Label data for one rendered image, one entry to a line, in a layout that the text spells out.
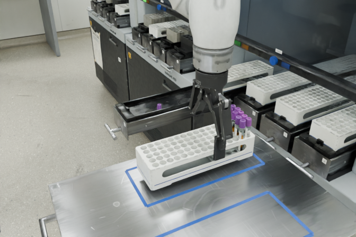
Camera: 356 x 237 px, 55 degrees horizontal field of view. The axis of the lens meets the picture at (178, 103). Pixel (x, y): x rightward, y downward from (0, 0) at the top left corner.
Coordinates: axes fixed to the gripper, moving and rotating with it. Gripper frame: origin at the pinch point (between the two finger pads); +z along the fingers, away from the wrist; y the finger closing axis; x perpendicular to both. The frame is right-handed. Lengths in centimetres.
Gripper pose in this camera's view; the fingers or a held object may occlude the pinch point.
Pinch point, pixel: (208, 140)
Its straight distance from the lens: 89.0
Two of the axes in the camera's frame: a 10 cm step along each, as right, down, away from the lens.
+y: 4.5, 4.3, -7.8
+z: 0.0, 8.8, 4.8
